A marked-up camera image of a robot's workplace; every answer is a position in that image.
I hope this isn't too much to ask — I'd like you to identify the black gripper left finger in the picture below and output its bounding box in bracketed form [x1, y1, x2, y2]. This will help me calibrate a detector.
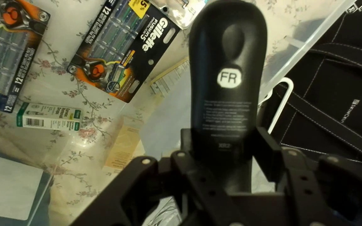
[70, 126, 233, 226]

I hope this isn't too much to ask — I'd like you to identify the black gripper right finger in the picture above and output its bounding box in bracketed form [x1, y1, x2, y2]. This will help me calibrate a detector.
[253, 124, 362, 226]

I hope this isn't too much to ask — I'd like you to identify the black remote control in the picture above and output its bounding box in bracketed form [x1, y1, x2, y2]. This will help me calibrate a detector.
[189, 0, 272, 198]

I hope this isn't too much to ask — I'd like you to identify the black bag with white stitching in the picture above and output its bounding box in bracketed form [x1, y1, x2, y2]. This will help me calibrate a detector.
[259, 2, 362, 169]

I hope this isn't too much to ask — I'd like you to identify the white printed paper leaflet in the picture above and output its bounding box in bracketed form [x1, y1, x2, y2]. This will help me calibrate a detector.
[149, 61, 192, 100]

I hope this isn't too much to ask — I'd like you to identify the green white label strip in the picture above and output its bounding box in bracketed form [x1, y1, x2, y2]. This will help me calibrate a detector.
[14, 101, 85, 131]

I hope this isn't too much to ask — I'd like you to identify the grey paper envelope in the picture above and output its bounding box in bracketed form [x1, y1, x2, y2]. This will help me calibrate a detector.
[0, 149, 56, 223]

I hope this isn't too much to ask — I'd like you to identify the white wire hanger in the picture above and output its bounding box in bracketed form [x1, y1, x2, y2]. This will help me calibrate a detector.
[258, 76, 296, 135]

